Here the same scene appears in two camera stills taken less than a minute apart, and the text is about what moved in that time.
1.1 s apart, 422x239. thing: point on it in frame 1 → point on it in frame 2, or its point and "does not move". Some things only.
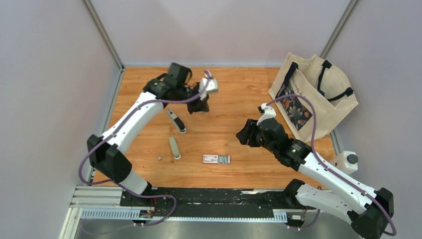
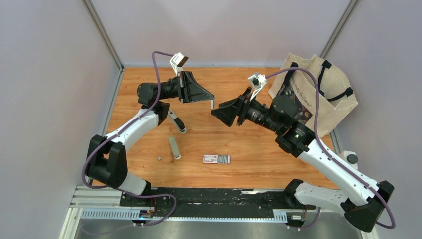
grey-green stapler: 175,151 does not move
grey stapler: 177,121 does not move
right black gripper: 247,134 → 228,111
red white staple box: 216,159 does not move
